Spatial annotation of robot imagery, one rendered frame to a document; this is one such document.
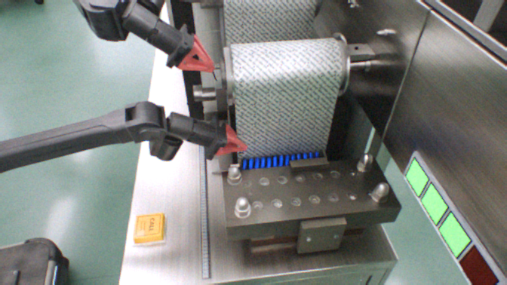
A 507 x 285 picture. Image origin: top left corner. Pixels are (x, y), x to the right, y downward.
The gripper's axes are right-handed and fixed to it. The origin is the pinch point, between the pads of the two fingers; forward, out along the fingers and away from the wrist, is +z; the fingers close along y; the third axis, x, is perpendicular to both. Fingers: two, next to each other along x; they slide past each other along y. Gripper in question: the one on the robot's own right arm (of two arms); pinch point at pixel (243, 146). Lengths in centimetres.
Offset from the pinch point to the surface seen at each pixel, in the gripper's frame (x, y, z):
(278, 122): 10.5, 0.3, 3.9
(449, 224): 25.0, 34.3, 19.9
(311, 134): 10.6, 0.3, 13.9
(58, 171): -149, -103, -45
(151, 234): -25.0, 12.7, -14.1
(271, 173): -0.5, 6.3, 7.6
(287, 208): 0.3, 17.0, 9.1
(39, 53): -180, -269, -99
